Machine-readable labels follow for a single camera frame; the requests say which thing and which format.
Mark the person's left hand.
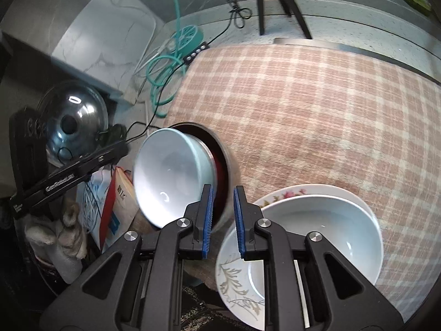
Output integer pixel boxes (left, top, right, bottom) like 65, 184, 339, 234
24, 201, 89, 284

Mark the glass pot lid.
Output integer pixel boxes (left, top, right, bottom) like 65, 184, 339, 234
36, 80, 110, 166

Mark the black cable with inline switch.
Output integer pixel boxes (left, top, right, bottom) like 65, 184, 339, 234
125, 0, 253, 143

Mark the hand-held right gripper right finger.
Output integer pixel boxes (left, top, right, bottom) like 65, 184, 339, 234
233, 185, 402, 331

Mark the white plastic bag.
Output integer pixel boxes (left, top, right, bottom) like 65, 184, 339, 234
76, 172, 111, 230

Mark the teal hose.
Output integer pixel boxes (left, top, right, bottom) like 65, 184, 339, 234
146, 0, 194, 107

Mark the teal round disc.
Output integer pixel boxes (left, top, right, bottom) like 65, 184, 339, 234
171, 25, 205, 48

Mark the red and white box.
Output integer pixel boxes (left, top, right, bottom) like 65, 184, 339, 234
99, 166, 139, 249

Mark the white ceramic bowl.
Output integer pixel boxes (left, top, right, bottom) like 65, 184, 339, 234
132, 127, 216, 229
247, 194, 384, 301

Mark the beige checked cloth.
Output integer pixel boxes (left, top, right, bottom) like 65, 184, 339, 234
161, 42, 441, 322

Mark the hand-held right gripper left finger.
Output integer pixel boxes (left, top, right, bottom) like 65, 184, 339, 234
41, 183, 216, 331

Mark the large steel bowl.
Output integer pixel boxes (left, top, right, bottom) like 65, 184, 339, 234
165, 122, 239, 232

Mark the white cable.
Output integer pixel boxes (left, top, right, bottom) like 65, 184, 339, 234
82, 0, 166, 78

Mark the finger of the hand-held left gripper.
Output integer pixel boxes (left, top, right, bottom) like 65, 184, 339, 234
78, 141, 129, 177

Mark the dark suction mount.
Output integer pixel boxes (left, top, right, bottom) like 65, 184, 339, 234
97, 123, 129, 146

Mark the white plate with leaf print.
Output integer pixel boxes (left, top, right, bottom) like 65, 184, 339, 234
215, 228, 313, 331

